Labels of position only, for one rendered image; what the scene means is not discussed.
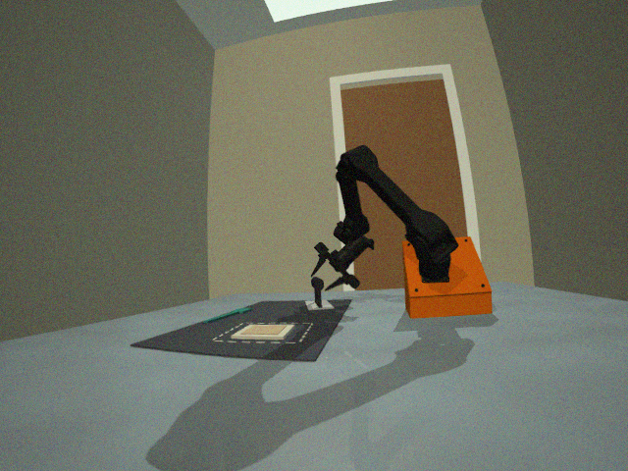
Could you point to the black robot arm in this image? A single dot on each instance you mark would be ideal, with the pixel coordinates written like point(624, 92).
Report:
point(429, 235)

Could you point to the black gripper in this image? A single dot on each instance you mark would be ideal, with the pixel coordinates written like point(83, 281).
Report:
point(344, 258)

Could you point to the green small trowel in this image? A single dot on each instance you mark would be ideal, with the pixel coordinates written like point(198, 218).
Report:
point(234, 312)

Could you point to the cream square tile with dark centre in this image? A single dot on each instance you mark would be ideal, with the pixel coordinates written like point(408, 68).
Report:
point(264, 332)

